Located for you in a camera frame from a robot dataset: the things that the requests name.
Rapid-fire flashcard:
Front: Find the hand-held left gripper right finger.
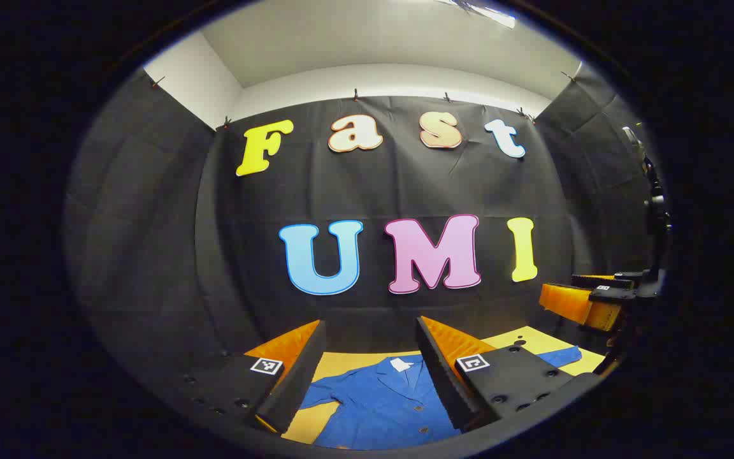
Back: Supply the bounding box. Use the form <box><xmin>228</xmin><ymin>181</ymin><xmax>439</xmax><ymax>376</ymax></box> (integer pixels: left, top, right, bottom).
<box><xmin>415</xmin><ymin>315</ymin><xmax>603</xmax><ymax>434</ymax></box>

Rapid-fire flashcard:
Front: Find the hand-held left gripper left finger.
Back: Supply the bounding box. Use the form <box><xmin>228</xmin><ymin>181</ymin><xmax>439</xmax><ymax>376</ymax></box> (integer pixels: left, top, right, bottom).
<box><xmin>166</xmin><ymin>319</ymin><xmax>328</xmax><ymax>435</ymax></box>

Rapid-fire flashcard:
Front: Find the blue corduroy jacket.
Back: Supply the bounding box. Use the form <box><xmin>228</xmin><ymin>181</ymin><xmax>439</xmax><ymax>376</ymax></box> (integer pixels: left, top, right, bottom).
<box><xmin>300</xmin><ymin>346</ymin><xmax>583</xmax><ymax>451</ymax></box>

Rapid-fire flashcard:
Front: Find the ceiling light panel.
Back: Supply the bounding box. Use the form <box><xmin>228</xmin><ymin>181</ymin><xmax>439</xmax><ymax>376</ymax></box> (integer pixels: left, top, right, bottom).
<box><xmin>434</xmin><ymin>0</ymin><xmax>517</xmax><ymax>29</ymax></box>

